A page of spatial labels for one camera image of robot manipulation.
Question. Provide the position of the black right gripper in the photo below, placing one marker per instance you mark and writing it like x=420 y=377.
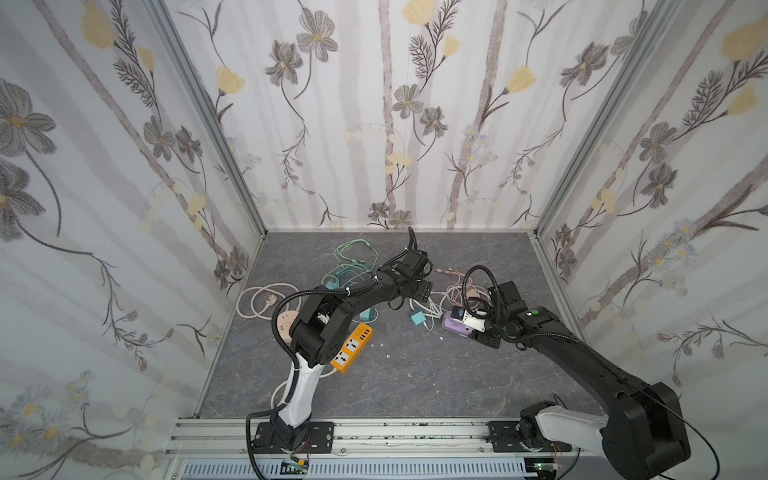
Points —
x=487 y=335

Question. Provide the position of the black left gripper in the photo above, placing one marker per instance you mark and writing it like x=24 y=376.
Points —
x=421 y=289

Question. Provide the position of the purple power strip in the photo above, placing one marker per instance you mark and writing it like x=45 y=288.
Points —
x=452 y=325

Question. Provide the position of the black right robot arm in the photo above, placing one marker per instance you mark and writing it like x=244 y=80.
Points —
x=641 y=430

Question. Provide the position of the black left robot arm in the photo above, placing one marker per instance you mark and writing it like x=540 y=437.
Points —
x=320 y=329

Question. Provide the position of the teal USB charger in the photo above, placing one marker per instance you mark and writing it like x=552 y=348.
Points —
x=418 y=317

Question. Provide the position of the orange power strip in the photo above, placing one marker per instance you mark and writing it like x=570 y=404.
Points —
x=352 y=347

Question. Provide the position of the round beige power strip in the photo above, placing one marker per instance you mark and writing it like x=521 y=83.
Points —
x=285 y=321

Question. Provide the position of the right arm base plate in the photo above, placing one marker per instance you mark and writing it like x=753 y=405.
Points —
x=509 y=437

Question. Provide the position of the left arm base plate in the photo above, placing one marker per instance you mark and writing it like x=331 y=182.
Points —
x=294 y=437

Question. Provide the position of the aluminium rail frame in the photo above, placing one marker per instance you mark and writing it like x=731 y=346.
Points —
x=368 y=448

